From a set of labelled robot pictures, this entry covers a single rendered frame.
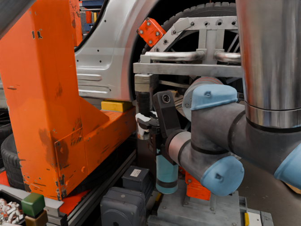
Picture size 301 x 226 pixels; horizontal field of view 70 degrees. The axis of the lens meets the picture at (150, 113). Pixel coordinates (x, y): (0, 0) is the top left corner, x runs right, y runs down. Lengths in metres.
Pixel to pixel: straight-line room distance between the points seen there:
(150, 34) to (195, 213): 0.87
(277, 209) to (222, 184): 1.36
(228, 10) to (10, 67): 0.74
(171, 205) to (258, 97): 1.03
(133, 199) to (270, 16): 0.87
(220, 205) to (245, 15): 1.13
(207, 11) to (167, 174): 0.62
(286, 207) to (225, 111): 1.49
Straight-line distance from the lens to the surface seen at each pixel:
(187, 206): 1.23
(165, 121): 0.51
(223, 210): 1.26
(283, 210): 1.76
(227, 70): 0.61
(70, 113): 0.78
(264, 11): 0.23
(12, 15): 0.26
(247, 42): 0.24
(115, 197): 1.00
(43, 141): 0.75
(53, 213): 1.07
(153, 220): 1.26
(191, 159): 0.42
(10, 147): 1.38
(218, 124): 0.34
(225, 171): 0.39
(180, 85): 0.93
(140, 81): 0.63
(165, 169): 0.82
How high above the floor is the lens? 1.04
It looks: 18 degrees down
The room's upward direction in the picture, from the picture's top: straight up
